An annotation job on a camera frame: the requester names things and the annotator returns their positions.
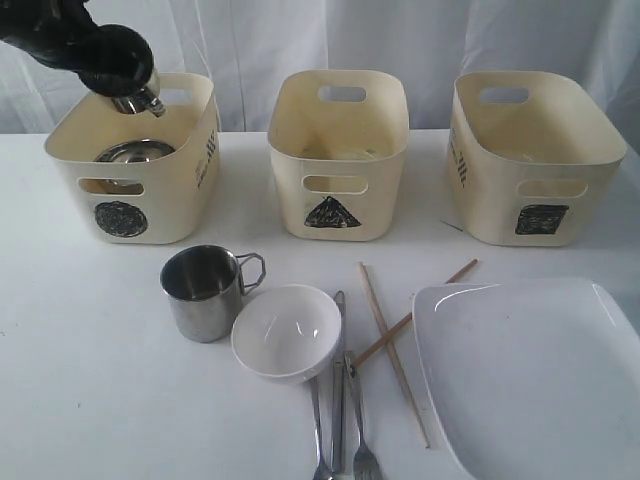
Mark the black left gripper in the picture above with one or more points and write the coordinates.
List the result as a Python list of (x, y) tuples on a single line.
[(109, 59)]

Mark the shiny steel mug front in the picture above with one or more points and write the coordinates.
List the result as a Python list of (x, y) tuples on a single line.
[(146, 99)]

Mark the large steel bowl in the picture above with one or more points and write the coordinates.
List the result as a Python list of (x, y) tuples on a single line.
[(130, 152)]

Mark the steel mug with wire handle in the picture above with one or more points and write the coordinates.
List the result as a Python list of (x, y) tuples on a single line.
[(205, 286)]

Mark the white ceramic bowl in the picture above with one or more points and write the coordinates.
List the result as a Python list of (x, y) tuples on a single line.
[(288, 334)]

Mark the brown wooden chopstick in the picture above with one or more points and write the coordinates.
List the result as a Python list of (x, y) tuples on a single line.
[(387, 337)]

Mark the white backdrop curtain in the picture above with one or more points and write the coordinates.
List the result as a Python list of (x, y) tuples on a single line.
[(249, 47)]

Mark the cream bin with circle mark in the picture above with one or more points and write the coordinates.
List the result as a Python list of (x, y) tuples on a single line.
[(176, 188)]

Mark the cream bin with triangle mark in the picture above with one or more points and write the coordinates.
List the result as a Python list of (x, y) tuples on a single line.
[(338, 141)]

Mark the light wooden chopstick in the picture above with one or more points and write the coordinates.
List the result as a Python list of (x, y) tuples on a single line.
[(392, 352)]

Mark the steel spoon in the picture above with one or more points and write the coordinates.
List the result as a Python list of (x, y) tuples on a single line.
[(322, 471)]

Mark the cream bin with square mark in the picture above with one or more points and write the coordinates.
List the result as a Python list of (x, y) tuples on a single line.
[(530, 157)]

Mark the steel table knife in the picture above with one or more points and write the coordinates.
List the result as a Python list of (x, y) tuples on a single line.
[(338, 392)]

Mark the steel fork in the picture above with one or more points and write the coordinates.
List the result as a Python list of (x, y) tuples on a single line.
[(365, 463)]

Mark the white square plate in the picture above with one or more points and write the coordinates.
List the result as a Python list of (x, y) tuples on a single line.
[(532, 379)]

